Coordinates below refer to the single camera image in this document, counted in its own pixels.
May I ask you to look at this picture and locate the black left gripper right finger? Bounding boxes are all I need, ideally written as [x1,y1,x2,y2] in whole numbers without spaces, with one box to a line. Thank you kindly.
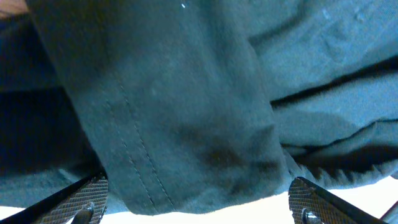
[288,177,386,224]

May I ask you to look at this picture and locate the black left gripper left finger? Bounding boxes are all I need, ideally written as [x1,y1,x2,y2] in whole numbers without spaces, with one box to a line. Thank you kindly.
[1,174,109,224]

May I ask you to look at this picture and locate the black t-shirt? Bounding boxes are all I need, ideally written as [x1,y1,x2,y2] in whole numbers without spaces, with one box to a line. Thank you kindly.
[1,0,397,215]

